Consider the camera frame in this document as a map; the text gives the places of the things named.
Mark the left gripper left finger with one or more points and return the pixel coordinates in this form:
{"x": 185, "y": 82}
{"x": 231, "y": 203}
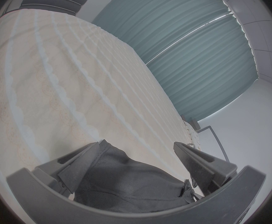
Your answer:
{"x": 77, "y": 162}

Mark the black chest of drawers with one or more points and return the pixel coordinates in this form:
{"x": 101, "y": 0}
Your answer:
{"x": 54, "y": 1}

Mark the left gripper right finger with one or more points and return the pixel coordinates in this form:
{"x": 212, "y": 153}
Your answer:
{"x": 203, "y": 169}

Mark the black T-shirt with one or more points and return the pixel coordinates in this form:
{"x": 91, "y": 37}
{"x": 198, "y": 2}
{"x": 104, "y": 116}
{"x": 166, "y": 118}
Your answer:
{"x": 131, "y": 183}

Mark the blue-green curtain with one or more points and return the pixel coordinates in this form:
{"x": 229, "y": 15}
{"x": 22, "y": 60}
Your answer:
{"x": 215, "y": 71}
{"x": 154, "y": 15}

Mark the bed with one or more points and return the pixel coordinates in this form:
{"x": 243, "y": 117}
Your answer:
{"x": 68, "y": 78}

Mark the white printed pillow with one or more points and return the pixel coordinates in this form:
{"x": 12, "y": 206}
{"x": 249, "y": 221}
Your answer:
{"x": 195, "y": 138}

